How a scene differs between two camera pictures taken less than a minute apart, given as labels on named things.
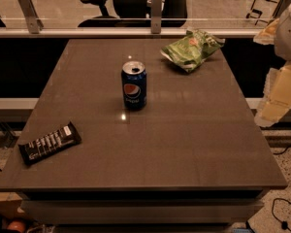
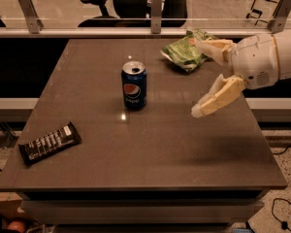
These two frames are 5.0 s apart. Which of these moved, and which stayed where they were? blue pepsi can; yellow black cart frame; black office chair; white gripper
Moved: white gripper
Stayed: yellow black cart frame; black office chair; blue pepsi can
